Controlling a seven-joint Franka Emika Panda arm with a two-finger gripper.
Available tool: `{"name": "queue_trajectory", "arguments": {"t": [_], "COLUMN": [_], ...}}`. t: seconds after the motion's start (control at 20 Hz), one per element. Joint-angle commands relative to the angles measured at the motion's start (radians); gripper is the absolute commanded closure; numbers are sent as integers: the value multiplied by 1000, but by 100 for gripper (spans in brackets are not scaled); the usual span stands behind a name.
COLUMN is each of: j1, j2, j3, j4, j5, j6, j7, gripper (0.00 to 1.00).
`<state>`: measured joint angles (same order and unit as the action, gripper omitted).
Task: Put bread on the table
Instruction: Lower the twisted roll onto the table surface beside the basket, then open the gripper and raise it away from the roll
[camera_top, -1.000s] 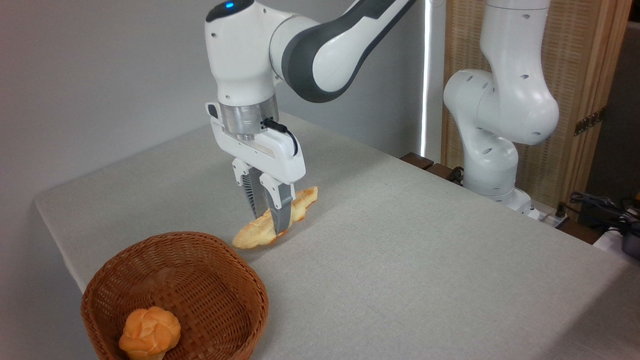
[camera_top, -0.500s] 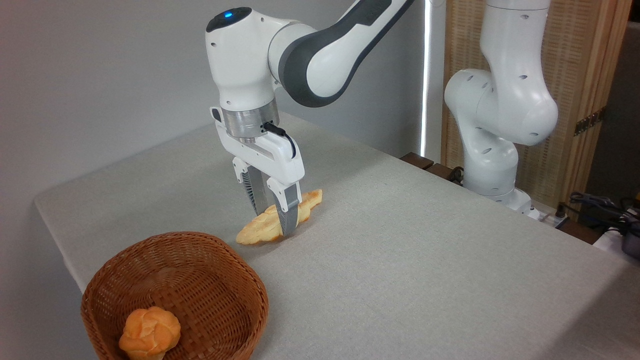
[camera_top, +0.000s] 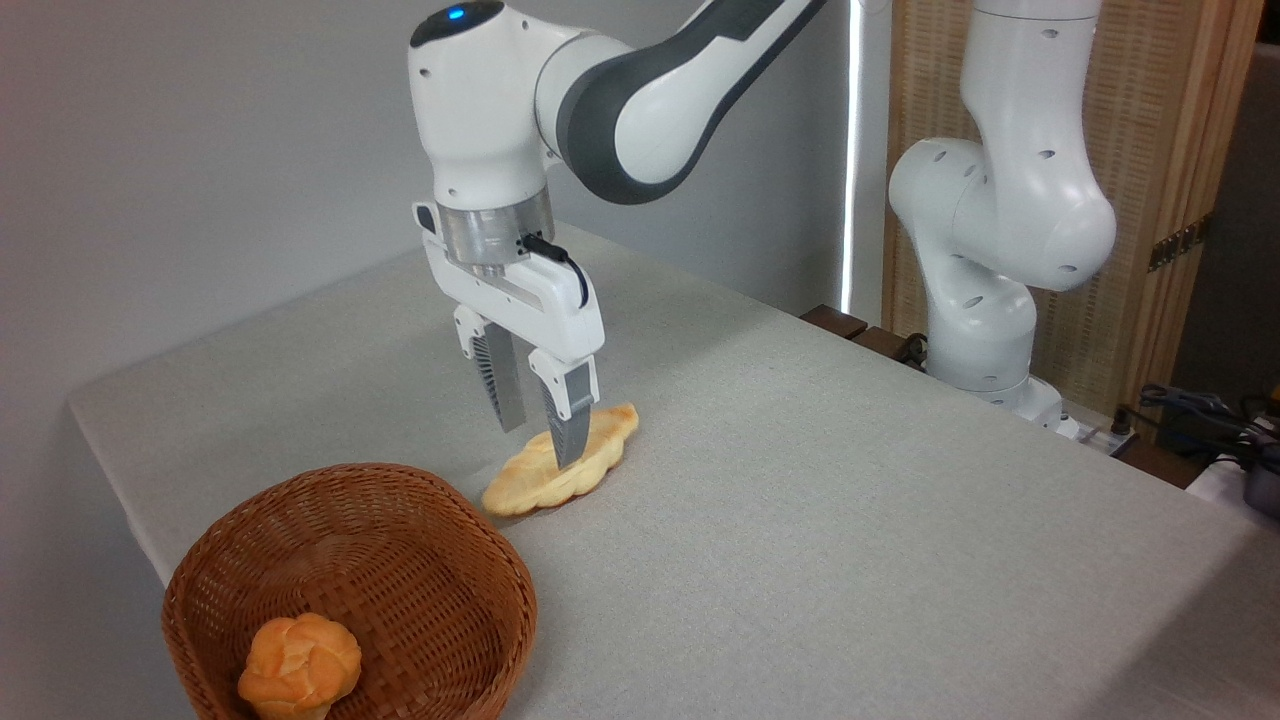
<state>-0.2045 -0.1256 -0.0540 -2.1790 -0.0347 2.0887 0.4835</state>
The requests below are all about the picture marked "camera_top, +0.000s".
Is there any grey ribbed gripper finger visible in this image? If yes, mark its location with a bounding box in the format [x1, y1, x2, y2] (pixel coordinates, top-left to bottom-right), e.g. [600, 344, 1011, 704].
[453, 305, 528, 434]
[527, 347, 601, 470]

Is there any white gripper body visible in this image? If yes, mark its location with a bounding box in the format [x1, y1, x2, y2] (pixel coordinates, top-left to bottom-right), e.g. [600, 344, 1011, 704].
[413, 200, 607, 366]

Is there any long pale twisted bread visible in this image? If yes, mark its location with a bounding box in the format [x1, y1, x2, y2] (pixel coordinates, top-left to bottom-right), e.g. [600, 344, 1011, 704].
[481, 403, 640, 518]

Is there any round orange knotted bread roll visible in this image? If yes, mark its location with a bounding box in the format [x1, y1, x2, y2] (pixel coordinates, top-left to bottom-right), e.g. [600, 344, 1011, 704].
[237, 613, 363, 720]

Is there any brown wicker basket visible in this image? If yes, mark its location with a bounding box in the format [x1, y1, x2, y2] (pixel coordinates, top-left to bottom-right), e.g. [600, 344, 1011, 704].
[161, 462, 539, 720]

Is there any grey tablecloth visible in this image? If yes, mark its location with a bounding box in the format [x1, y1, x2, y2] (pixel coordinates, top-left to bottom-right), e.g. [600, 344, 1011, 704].
[68, 220, 1280, 720]

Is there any white power strip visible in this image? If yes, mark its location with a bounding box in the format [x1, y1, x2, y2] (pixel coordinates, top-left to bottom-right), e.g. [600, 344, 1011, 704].
[1058, 415, 1141, 458]

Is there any brass screen hinge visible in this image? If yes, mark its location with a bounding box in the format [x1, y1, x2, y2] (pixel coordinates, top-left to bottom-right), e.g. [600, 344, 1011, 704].
[1148, 213, 1213, 273]

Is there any wooden woven folding screen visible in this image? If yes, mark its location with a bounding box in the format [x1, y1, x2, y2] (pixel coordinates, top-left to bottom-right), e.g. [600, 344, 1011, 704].
[880, 0, 1266, 441]

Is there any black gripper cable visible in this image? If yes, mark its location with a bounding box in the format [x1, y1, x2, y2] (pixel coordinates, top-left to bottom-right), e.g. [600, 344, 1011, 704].
[522, 233, 591, 306]

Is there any black cable bundle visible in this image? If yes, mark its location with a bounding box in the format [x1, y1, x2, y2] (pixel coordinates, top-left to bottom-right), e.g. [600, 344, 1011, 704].
[1138, 383, 1280, 471]

